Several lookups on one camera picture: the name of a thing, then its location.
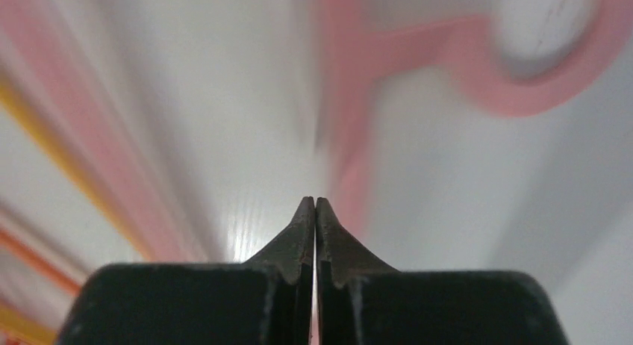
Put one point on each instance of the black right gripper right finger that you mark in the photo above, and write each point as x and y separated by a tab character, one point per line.
363	300

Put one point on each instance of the pink plastic hanger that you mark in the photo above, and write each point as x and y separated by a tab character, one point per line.
355	56
62	57

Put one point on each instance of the yellow plastic hanger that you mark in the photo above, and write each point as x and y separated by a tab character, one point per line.
76	170

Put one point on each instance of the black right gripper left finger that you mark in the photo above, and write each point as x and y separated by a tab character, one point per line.
266	299

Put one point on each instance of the orange plastic hanger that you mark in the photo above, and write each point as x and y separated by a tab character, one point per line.
37	263

